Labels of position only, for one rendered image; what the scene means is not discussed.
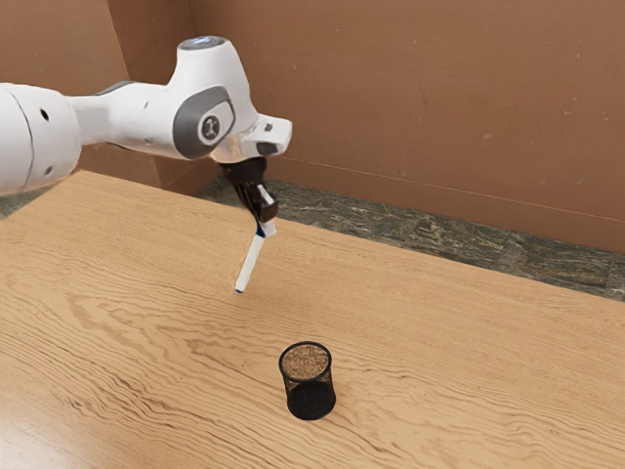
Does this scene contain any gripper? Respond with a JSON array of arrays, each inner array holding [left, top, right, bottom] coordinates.
[[219, 155, 279, 225]]

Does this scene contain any black mesh pen holder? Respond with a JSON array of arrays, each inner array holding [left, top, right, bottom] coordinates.
[[277, 340, 338, 421]]

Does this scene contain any white pen with blue tip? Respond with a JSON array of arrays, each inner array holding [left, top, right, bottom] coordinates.
[[233, 184, 277, 295]]

